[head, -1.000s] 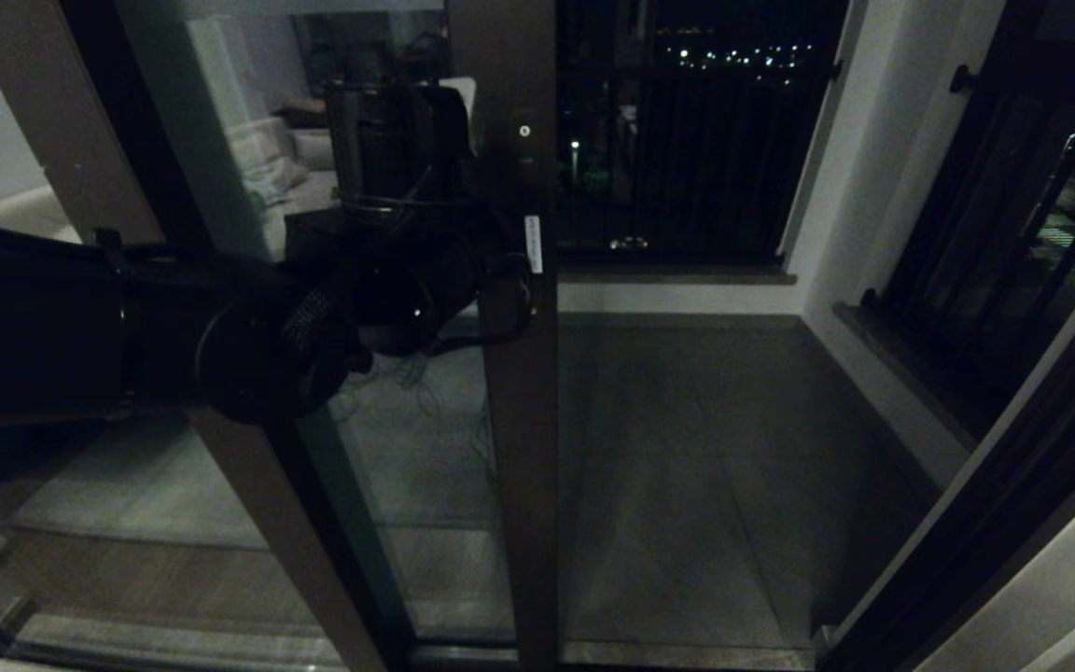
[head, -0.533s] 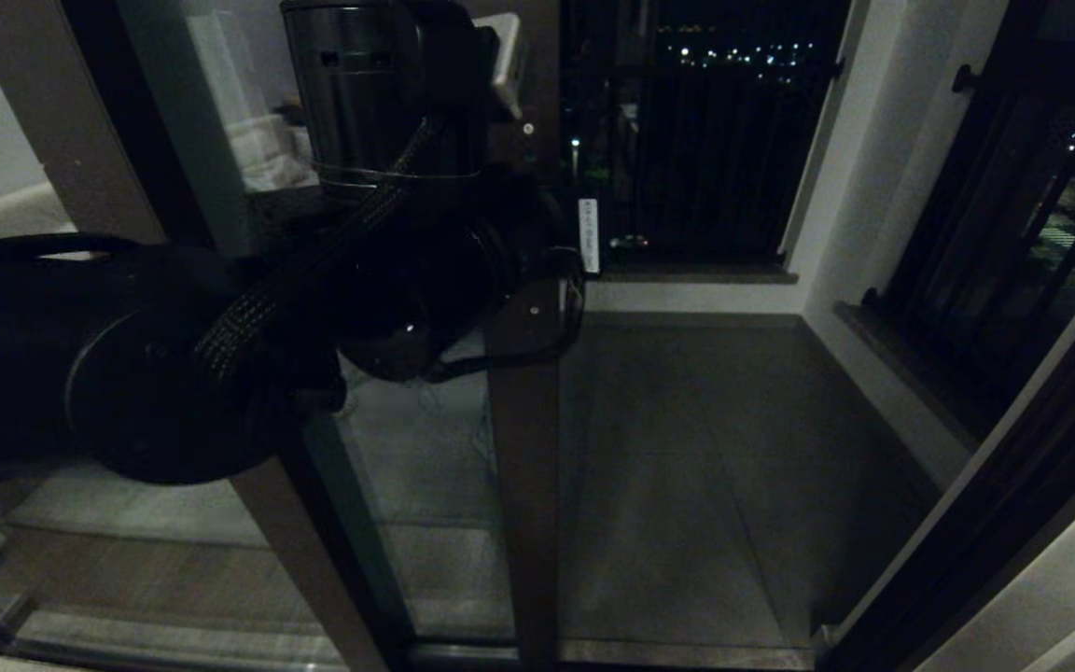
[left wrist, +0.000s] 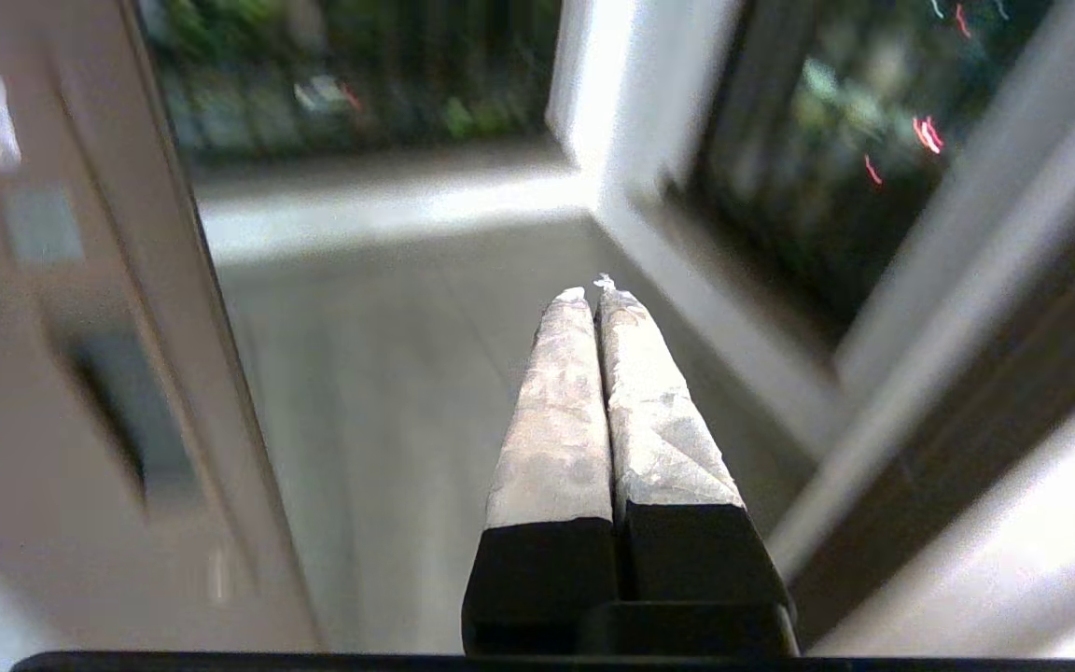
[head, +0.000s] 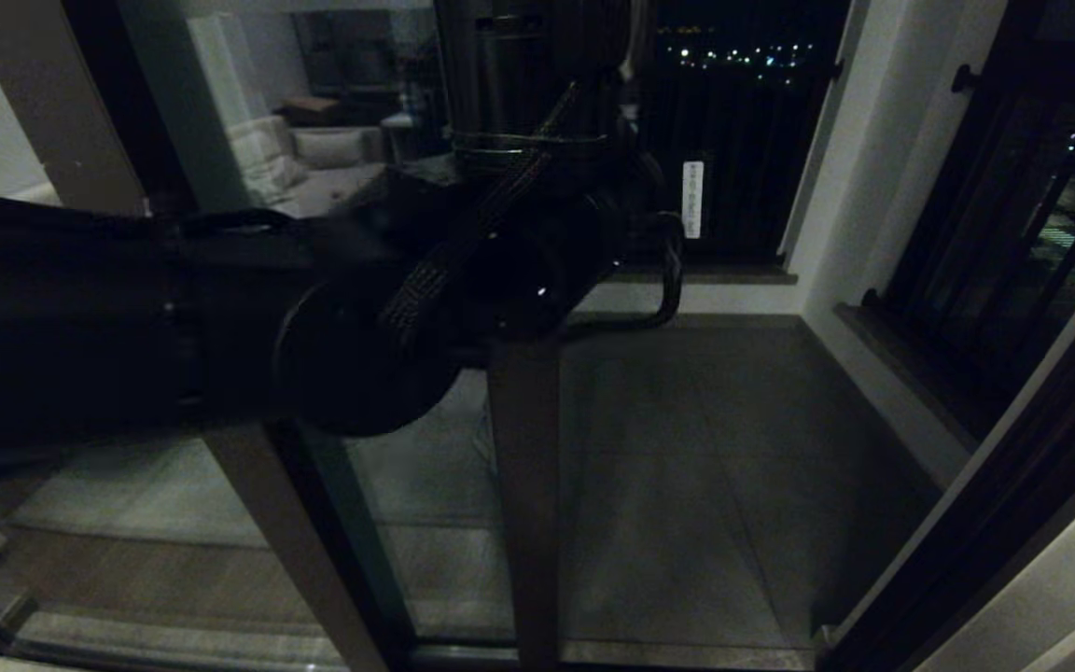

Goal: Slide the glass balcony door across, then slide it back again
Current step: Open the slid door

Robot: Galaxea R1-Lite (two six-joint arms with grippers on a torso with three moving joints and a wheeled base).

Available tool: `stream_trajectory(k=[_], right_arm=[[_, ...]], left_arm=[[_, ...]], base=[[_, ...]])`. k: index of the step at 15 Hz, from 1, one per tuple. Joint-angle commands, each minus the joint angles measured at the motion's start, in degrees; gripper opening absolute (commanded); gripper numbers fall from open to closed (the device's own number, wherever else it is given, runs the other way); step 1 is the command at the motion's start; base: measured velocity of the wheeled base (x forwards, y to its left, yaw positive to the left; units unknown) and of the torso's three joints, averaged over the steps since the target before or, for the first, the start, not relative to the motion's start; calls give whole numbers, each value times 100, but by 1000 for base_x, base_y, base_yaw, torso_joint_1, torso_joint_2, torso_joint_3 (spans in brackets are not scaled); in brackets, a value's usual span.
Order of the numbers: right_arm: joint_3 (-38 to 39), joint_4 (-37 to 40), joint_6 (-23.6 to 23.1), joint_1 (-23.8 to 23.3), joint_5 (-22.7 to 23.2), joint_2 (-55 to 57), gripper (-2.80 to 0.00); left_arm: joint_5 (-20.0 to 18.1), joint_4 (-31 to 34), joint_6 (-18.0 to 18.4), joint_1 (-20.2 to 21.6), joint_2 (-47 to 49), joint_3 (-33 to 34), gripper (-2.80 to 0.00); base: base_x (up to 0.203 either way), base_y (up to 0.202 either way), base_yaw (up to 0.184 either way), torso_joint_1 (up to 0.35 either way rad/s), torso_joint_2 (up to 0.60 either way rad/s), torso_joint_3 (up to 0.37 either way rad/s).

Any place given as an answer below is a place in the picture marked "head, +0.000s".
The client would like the brown framed sliding glass door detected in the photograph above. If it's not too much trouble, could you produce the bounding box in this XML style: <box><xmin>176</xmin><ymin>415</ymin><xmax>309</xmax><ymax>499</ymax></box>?
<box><xmin>66</xmin><ymin>0</ymin><xmax>650</xmax><ymax>671</ymax></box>

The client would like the door floor track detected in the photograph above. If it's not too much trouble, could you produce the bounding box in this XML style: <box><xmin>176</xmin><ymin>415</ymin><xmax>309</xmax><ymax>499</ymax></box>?
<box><xmin>407</xmin><ymin>637</ymin><xmax>814</xmax><ymax>672</ymax></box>

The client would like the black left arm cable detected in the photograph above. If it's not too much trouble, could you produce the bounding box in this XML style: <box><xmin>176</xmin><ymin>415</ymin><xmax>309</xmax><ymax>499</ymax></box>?
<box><xmin>556</xmin><ymin>210</ymin><xmax>688</xmax><ymax>335</ymax></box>

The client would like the black braided cable sleeve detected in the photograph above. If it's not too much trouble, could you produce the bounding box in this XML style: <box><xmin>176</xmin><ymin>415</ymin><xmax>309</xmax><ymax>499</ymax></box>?
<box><xmin>377</xmin><ymin>79</ymin><xmax>590</xmax><ymax>342</ymax></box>

